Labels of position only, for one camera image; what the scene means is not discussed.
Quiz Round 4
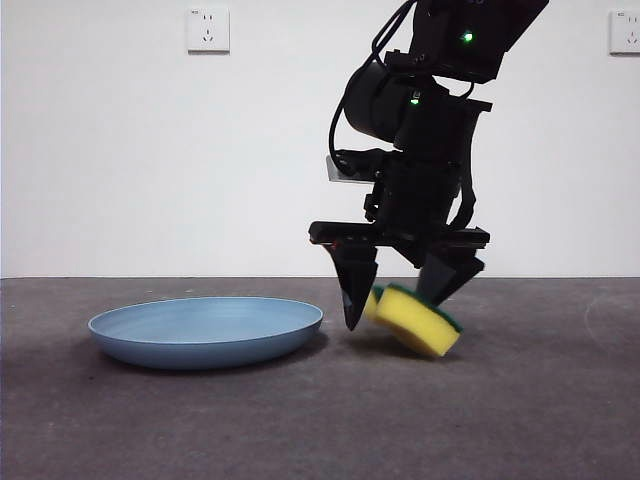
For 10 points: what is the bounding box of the yellow sponge with green pad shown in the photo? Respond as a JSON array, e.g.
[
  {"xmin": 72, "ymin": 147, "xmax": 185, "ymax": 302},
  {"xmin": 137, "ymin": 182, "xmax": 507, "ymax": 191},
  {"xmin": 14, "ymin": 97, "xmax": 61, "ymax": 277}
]
[{"xmin": 363, "ymin": 282, "xmax": 464, "ymax": 359}]

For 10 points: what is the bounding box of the blue round plate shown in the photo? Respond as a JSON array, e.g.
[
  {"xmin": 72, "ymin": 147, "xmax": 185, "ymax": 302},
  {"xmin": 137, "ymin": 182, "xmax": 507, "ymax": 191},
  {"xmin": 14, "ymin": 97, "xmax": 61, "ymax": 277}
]
[{"xmin": 87, "ymin": 296, "xmax": 324, "ymax": 371}]

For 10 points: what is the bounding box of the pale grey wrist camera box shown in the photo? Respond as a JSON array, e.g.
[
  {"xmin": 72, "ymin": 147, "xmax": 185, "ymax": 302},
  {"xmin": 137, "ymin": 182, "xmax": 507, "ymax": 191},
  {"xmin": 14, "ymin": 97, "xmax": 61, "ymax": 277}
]
[{"xmin": 325, "ymin": 153, "xmax": 375, "ymax": 184}]

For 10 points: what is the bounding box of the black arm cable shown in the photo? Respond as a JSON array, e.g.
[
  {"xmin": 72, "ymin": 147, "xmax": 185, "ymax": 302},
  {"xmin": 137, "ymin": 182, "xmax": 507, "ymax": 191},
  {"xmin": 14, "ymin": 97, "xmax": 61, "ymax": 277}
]
[{"xmin": 327, "ymin": 0, "xmax": 419, "ymax": 166}]

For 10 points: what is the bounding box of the white wall socket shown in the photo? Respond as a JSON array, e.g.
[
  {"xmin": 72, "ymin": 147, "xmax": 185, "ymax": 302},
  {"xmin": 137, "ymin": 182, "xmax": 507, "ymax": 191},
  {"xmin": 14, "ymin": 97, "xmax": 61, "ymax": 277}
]
[
  {"xmin": 608, "ymin": 9, "xmax": 640, "ymax": 56},
  {"xmin": 187, "ymin": 6, "xmax": 231, "ymax": 55}
]

